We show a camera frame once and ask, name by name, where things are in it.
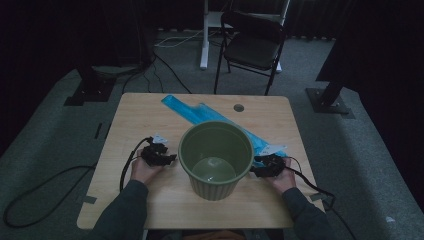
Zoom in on black folding chair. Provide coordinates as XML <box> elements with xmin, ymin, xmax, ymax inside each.
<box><xmin>213</xmin><ymin>10</ymin><xmax>288</xmax><ymax>97</ymax></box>

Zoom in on grey round floor plate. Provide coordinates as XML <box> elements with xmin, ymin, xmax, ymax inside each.
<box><xmin>91</xmin><ymin>64</ymin><xmax>139</xmax><ymax>76</ymax></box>

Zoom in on white floor cable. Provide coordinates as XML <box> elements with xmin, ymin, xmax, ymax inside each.
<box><xmin>154</xmin><ymin>29</ymin><xmax>204</xmax><ymax>48</ymax></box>

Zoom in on person's left hand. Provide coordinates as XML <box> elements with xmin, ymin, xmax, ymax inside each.
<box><xmin>130</xmin><ymin>159</ymin><xmax>165</xmax><ymax>186</ymax></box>

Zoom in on black stand with bolted base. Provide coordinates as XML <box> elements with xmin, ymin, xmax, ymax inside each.
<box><xmin>305</xmin><ymin>79</ymin><xmax>356</xmax><ymax>119</ymax></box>

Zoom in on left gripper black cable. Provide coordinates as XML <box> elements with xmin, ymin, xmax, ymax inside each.
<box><xmin>119</xmin><ymin>136</ymin><xmax>153</xmax><ymax>193</ymax></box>

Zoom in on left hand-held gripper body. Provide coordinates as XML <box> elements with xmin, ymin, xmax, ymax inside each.
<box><xmin>141</xmin><ymin>134</ymin><xmax>169</xmax><ymax>168</ymax></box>

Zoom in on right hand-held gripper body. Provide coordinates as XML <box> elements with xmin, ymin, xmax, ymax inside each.
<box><xmin>261</xmin><ymin>144</ymin><xmax>288</xmax><ymax>178</ymax></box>

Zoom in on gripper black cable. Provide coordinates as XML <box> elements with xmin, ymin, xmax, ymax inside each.
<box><xmin>284</xmin><ymin>156</ymin><xmax>358</xmax><ymax>240</ymax></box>
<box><xmin>119</xmin><ymin>136</ymin><xmax>153</xmax><ymax>193</ymax></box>

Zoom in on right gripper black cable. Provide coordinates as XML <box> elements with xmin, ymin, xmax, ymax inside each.
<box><xmin>284</xmin><ymin>156</ymin><xmax>358</xmax><ymax>240</ymax></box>

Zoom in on person's right hand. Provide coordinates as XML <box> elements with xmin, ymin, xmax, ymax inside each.
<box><xmin>266</xmin><ymin>158</ymin><xmax>297</xmax><ymax>194</ymax></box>

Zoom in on thick black floor cable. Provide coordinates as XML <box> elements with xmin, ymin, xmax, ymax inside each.
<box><xmin>2</xmin><ymin>163</ymin><xmax>98</xmax><ymax>229</ymax></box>

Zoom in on thin black floor cables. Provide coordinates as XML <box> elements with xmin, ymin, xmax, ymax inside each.
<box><xmin>121</xmin><ymin>49</ymin><xmax>193</xmax><ymax>95</ymax></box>

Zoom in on orange cloth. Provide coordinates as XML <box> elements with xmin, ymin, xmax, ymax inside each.
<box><xmin>182</xmin><ymin>229</ymin><xmax>248</xmax><ymax>240</ymax></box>

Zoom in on blue plastic trash bag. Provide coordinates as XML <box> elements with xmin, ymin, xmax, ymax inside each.
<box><xmin>161</xmin><ymin>94</ymin><xmax>288</xmax><ymax>168</ymax></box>

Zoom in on black stand with square base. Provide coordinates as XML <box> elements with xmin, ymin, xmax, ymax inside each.
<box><xmin>63</xmin><ymin>64</ymin><xmax>118</xmax><ymax>107</ymax></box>

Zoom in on green ribbed trash bin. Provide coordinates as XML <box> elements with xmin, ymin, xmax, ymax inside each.
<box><xmin>177</xmin><ymin>120</ymin><xmax>255</xmax><ymax>202</ymax></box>

